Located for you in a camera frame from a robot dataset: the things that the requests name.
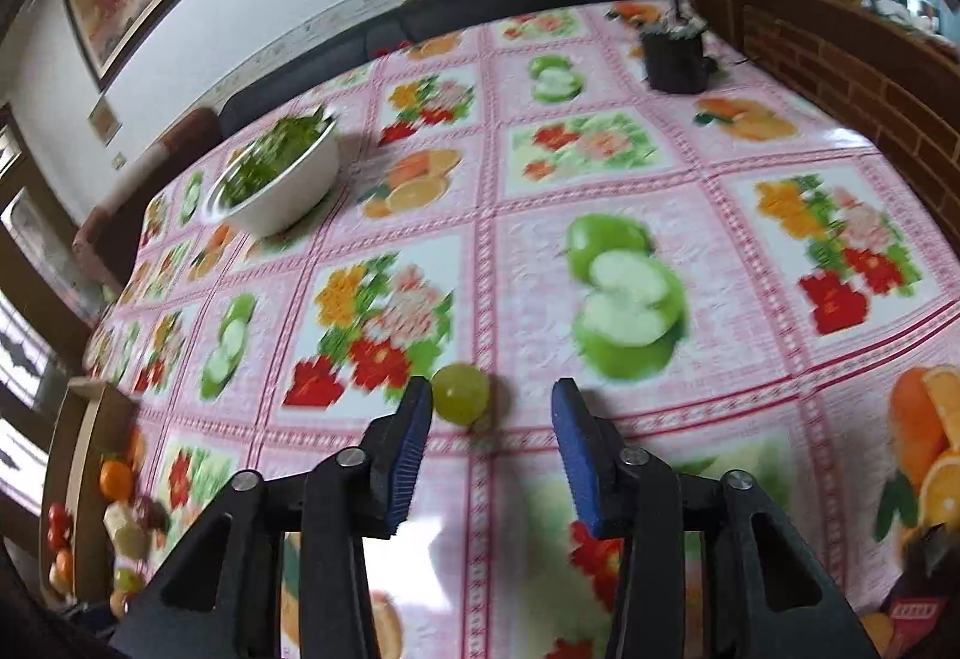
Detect small wall notice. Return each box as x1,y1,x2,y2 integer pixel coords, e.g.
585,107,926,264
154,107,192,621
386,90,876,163
88,96,121,142

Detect wooden glass-panel door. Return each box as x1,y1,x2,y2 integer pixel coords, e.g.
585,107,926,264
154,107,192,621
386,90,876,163
0,104,113,555

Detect cardboard box tray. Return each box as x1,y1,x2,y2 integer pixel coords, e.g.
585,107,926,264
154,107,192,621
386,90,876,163
43,378,137,604

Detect brown partition counter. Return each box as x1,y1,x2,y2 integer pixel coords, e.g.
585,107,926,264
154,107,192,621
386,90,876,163
667,0,960,232

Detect brown sofa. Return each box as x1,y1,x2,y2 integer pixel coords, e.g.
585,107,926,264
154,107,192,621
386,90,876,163
71,107,222,289

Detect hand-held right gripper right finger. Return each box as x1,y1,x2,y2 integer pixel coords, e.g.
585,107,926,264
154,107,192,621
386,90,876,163
551,379,878,659

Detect white bowl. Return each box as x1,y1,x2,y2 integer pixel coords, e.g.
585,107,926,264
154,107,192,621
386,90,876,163
204,107,342,238

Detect small orange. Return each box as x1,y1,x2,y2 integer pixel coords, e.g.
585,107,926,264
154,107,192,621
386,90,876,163
97,458,136,502

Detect black sofa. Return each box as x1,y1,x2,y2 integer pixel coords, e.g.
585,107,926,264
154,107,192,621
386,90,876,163
217,0,653,139

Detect dark bottle with red label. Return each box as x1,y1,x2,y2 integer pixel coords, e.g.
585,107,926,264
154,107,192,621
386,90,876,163
881,524,960,659

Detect chopped green vegetables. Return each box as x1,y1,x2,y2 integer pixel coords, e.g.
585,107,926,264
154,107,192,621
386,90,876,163
217,107,335,206

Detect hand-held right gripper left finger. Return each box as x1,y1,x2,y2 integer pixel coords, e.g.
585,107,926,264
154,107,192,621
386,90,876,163
112,375,436,659

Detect black cup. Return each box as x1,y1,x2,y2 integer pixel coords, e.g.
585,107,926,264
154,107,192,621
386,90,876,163
640,0,713,94

